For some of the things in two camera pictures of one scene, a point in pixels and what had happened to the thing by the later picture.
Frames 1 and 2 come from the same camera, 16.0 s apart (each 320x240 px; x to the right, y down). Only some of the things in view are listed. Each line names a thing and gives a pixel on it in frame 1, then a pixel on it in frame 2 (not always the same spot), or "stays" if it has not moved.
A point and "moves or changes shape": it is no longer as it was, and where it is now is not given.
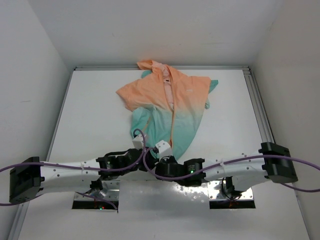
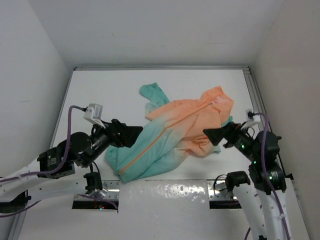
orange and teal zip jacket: [168, 106] moves or changes shape
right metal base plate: [215, 192] stays
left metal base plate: [110, 191] stays
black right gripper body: [169, 159] to [237, 136]
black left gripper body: [140, 165] to [112, 136]
